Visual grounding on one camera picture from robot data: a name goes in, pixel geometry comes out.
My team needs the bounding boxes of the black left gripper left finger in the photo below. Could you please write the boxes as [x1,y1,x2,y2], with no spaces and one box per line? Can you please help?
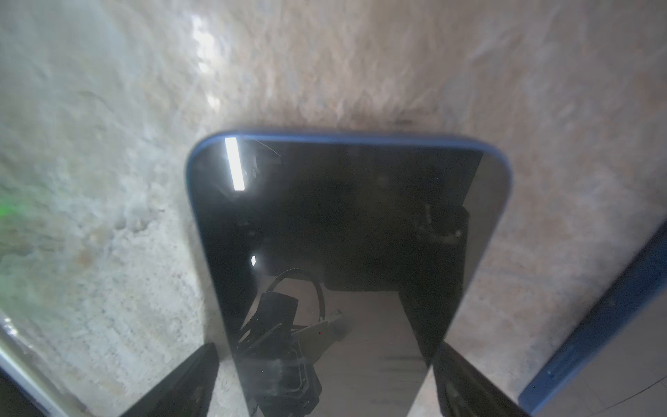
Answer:
[122,343,219,417]

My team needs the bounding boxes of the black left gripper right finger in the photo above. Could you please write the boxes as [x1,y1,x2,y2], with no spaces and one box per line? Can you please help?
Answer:
[432,342,529,417]

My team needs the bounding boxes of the blue-edged smartphone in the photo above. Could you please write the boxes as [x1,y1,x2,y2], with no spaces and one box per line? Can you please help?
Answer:
[185,131,512,416]
[519,223,666,415]

